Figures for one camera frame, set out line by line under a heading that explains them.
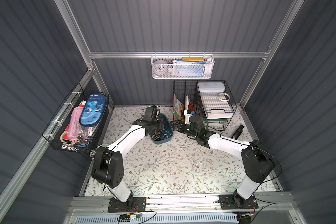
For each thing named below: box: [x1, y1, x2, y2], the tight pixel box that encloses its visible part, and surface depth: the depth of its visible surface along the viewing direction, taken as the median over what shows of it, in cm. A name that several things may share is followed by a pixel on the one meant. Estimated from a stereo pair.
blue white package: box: [173, 59, 206, 78], surface depth 88 cm
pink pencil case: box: [67, 106, 90, 143], surface depth 69 cm
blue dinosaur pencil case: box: [79, 92, 109, 127], surface depth 71 cm
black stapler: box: [231, 125, 245, 140], surface depth 102 cm
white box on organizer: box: [197, 82, 226, 93], surface depth 104 cm
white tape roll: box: [153, 59, 169, 76], surface depth 89 cm
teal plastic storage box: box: [150, 113, 174, 145], surface depth 101 cm
